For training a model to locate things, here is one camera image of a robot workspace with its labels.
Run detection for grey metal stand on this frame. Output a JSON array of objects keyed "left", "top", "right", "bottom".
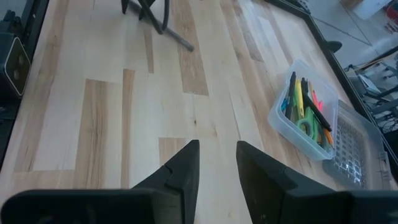
[{"left": 343, "top": 46, "right": 398, "bottom": 134}]

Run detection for grey tinted box lid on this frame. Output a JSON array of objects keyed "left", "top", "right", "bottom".
[{"left": 322, "top": 99, "right": 393, "bottom": 191}]

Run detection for pink highlighter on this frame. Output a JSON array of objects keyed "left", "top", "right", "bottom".
[{"left": 310, "top": 89, "right": 325, "bottom": 112}]

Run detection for black pen with white print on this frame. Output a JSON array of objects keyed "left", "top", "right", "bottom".
[{"left": 300, "top": 77, "right": 333, "bottom": 133}]

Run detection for white paper sheet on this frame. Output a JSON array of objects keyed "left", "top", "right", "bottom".
[{"left": 353, "top": 0, "right": 393, "bottom": 20}]

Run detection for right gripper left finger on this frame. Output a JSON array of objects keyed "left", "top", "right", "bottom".
[{"left": 0, "top": 139, "right": 200, "bottom": 224}]

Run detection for clear plastic box base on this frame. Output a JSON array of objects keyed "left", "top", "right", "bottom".
[{"left": 267, "top": 58, "right": 340, "bottom": 162}]

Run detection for green handled scissors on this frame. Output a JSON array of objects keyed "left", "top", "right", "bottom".
[{"left": 295, "top": 106, "right": 320, "bottom": 142}]

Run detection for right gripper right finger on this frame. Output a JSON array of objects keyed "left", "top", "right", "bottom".
[{"left": 235, "top": 141, "right": 398, "bottom": 224}]

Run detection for yellow highlighter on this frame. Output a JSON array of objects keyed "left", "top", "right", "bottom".
[{"left": 294, "top": 79, "right": 305, "bottom": 119}]

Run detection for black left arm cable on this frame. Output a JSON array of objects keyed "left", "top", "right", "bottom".
[{"left": 146, "top": 0, "right": 171, "bottom": 35}]

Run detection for grey pen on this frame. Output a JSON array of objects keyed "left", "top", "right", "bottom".
[{"left": 129, "top": 0, "right": 195, "bottom": 52}]

